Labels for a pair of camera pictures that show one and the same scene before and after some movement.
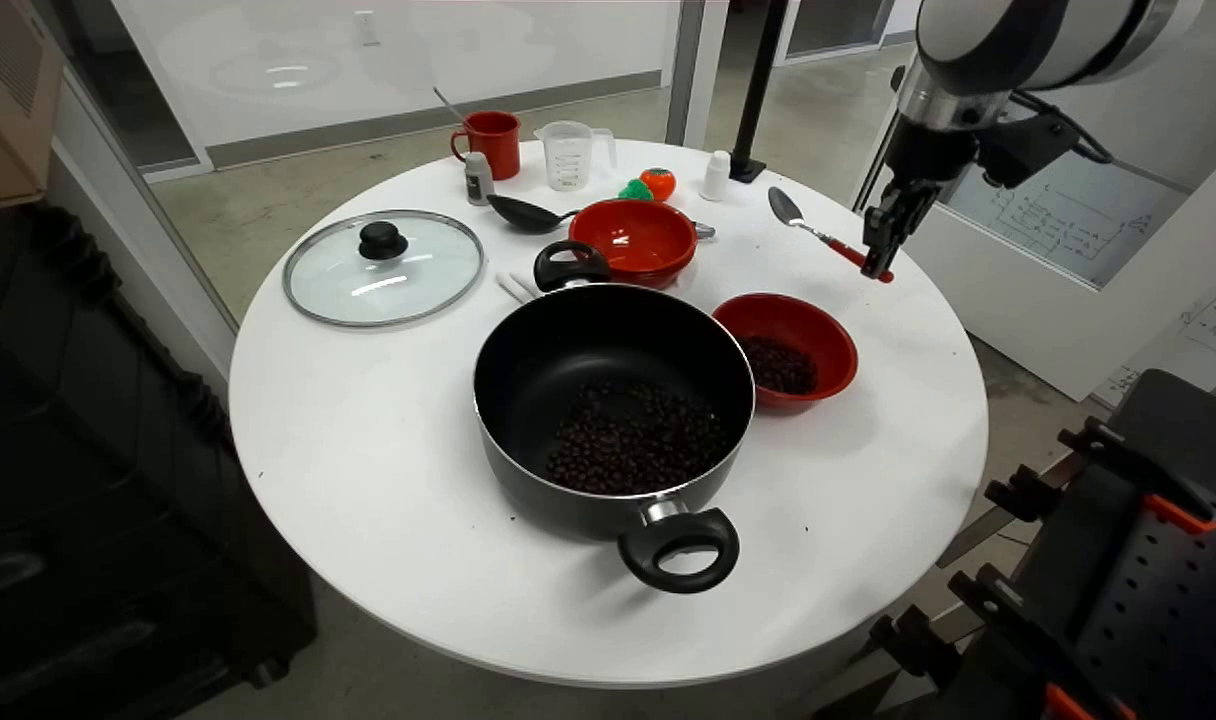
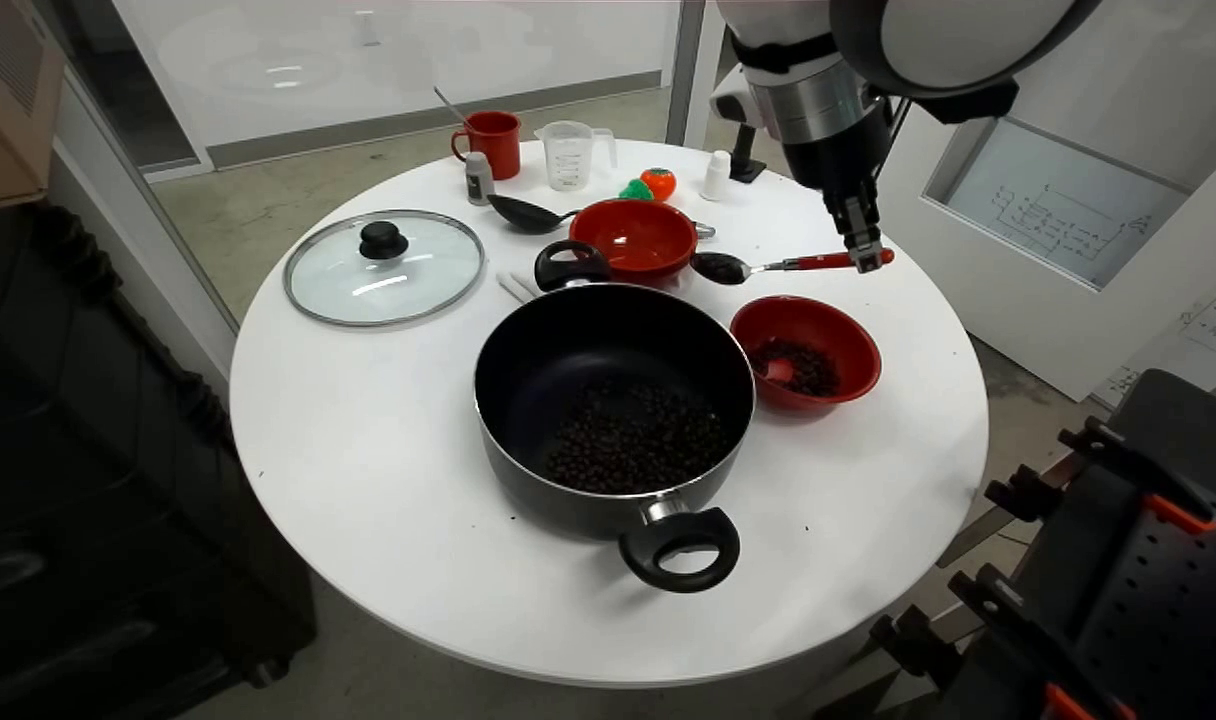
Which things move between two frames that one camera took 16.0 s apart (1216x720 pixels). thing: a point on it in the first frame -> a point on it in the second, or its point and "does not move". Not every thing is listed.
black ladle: [525, 216] does not move
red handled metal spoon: [787, 208] -> [839, 261]
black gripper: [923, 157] -> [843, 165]
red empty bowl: [635, 240] does not move
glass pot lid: [383, 271] does not move
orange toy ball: [659, 182] does not move
